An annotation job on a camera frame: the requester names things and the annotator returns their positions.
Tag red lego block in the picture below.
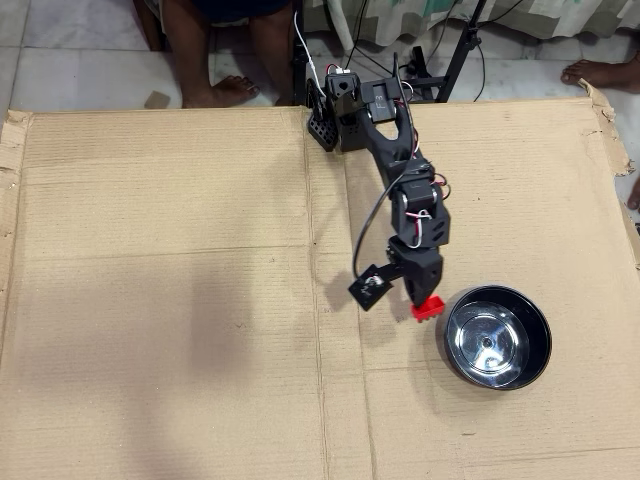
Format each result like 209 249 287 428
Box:
410 295 446 324

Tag person bare leg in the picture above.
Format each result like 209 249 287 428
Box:
247 9 297 107
159 0 261 110

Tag brown wooden chair leg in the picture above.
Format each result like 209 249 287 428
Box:
132 0 166 53

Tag dark blue shorts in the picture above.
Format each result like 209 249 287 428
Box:
192 0 292 25

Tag person left bare leg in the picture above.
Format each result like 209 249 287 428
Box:
247 9 297 107

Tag thin black cable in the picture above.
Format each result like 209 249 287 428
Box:
343 0 370 69
472 29 488 103

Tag black camera cable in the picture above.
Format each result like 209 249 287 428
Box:
351 158 434 281

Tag white power cable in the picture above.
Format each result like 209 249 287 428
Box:
293 9 326 101

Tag white plastic chair leg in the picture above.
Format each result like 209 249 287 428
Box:
324 0 354 51

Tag black perforated clamp plate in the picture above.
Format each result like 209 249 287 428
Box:
305 79 337 152

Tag person right bare leg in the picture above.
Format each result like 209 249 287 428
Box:
159 0 261 110

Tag black wrist camera board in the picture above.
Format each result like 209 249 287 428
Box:
348 263 402 312

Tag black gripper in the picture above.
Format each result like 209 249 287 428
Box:
387 236 446 307

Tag brown corrugated cardboard sheet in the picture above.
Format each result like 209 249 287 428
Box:
0 79 640 480

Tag black metal stand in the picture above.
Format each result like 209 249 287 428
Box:
291 0 489 107

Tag bare foot with toes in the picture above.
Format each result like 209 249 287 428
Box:
559 52 640 94

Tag black shiny bowl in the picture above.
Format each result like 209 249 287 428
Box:
437 284 553 392

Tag red white servo wire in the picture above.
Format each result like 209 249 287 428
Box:
405 209 433 250

